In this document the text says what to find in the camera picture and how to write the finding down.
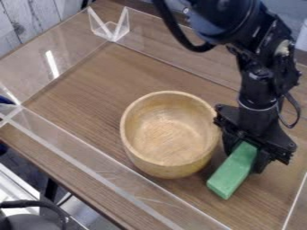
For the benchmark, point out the clear acrylic enclosure wall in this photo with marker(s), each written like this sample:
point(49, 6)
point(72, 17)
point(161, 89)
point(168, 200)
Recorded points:
point(72, 81)

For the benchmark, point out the clear acrylic corner bracket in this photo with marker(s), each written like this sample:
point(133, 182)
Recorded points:
point(110, 31)

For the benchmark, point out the brown wooden bowl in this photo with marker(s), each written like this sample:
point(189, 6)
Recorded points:
point(168, 134)

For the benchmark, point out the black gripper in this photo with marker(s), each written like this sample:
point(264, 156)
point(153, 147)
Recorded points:
point(256, 126)

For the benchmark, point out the white object at right edge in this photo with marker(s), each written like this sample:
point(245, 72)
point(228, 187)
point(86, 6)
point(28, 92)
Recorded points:
point(301, 40)

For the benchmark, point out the blue object at left edge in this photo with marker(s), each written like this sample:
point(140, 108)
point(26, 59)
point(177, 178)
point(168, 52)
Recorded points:
point(4, 100)

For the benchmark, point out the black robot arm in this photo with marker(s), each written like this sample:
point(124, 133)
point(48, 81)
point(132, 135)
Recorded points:
point(257, 38)

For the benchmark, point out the black metal bracket with screw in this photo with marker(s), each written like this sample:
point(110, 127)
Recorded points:
point(52, 216)

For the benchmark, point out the green rectangular block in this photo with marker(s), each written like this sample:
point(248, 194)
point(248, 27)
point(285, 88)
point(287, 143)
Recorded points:
point(232, 172)

